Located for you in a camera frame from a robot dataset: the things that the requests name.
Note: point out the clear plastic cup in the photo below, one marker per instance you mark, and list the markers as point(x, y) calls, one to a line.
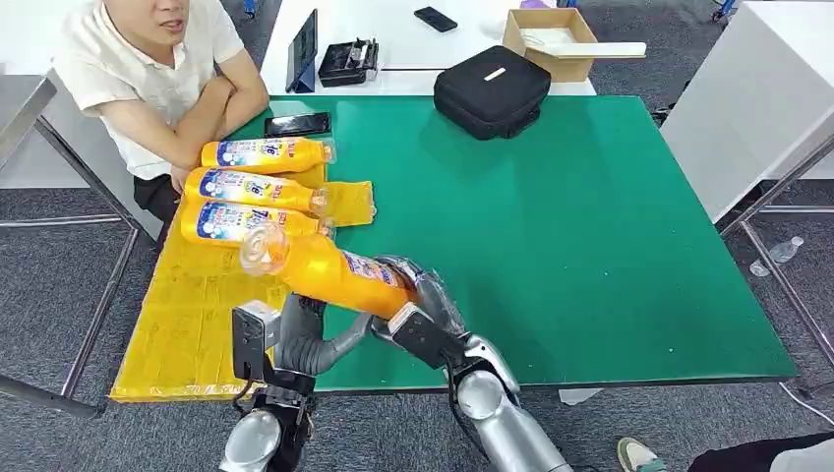
point(759, 268)

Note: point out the yellow plastic sheet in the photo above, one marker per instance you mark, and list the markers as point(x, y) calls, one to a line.
point(182, 326)

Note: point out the black zip case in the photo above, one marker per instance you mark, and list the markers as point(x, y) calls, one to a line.
point(482, 104)

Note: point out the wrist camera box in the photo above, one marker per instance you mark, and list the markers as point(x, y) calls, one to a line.
point(423, 335)
point(251, 339)

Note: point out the orange drink bottle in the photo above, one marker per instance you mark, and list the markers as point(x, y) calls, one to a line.
point(234, 187)
point(332, 273)
point(260, 155)
point(228, 225)

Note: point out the green table mat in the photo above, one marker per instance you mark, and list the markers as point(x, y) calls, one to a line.
point(586, 228)

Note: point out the white flat board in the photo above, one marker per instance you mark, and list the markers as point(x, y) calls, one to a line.
point(602, 49)

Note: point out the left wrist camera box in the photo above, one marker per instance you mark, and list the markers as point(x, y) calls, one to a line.
point(251, 339)

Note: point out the person's left hand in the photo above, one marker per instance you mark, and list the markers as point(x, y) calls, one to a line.
point(180, 178)

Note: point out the white tag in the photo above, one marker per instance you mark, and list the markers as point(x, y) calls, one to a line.
point(580, 396)

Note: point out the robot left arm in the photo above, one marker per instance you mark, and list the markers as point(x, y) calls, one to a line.
point(260, 436)

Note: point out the grey metal-frame table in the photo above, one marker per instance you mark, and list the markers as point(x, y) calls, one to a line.
point(78, 150)

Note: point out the white side table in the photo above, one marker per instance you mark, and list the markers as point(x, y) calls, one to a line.
point(749, 111)

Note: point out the purple object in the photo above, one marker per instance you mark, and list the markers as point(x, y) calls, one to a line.
point(535, 4)

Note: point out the black smartphone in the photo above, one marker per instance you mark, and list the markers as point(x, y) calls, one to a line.
point(297, 125)
point(435, 19)

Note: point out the person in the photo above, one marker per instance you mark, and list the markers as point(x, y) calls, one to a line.
point(130, 71)
point(749, 456)

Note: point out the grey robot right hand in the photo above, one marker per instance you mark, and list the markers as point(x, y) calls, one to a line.
point(436, 293)

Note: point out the open cardboard box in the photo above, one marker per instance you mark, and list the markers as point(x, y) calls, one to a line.
point(518, 39)

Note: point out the black tablet with stand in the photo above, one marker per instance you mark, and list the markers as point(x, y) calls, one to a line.
point(301, 52)

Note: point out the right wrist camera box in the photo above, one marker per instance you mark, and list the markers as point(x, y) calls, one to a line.
point(423, 335)

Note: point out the clear plastic bottle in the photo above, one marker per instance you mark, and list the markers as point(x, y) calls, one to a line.
point(786, 249)

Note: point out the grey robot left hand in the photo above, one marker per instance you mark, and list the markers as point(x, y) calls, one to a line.
point(300, 339)

